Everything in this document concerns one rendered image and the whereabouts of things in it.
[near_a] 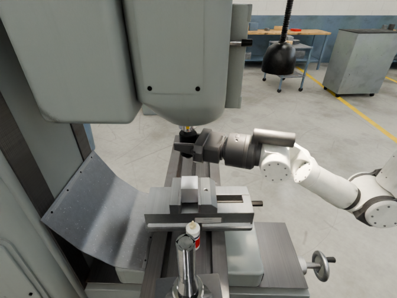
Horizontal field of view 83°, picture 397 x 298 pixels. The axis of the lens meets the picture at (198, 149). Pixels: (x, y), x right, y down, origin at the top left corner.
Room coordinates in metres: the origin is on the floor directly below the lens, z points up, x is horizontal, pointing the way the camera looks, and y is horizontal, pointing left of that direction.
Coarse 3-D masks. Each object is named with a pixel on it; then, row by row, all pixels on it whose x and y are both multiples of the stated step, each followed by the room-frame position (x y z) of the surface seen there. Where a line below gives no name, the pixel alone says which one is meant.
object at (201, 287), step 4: (176, 280) 0.17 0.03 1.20; (200, 280) 0.17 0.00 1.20; (176, 284) 0.17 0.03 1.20; (200, 284) 0.17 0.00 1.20; (172, 288) 0.16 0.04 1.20; (176, 288) 0.16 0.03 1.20; (200, 288) 0.16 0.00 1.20; (172, 292) 0.16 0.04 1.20; (176, 292) 0.16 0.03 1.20; (196, 292) 0.16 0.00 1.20; (200, 292) 0.16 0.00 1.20; (176, 296) 0.15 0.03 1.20; (180, 296) 0.15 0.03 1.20; (184, 296) 0.15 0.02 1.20; (192, 296) 0.15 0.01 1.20; (196, 296) 0.15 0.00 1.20; (200, 296) 0.15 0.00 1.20
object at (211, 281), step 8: (160, 280) 0.21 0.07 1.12; (168, 280) 0.21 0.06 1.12; (208, 280) 0.21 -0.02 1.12; (216, 280) 0.21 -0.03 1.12; (160, 288) 0.20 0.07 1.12; (168, 288) 0.20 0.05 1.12; (208, 288) 0.20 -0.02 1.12; (216, 288) 0.20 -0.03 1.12; (160, 296) 0.18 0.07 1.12; (168, 296) 0.18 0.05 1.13; (208, 296) 0.18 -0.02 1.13; (216, 296) 0.18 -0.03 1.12
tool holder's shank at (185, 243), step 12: (180, 240) 0.16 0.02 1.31; (192, 240) 0.17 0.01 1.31; (180, 252) 0.15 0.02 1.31; (192, 252) 0.15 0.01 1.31; (180, 264) 0.15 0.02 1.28; (192, 264) 0.15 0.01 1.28; (180, 276) 0.15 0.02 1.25; (192, 276) 0.15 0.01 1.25; (180, 288) 0.15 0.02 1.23; (192, 288) 0.15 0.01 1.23
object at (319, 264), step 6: (318, 252) 0.54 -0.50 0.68; (300, 258) 0.52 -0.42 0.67; (312, 258) 0.55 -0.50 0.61; (318, 258) 0.53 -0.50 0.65; (324, 258) 0.50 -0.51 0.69; (330, 258) 0.50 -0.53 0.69; (300, 264) 0.49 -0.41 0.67; (306, 264) 0.50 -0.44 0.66; (312, 264) 0.51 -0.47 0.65; (318, 264) 0.51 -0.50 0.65; (324, 264) 0.48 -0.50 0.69; (306, 270) 0.48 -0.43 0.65; (318, 270) 0.50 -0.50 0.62; (324, 270) 0.47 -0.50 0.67; (318, 276) 0.48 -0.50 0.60; (324, 276) 0.46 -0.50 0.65
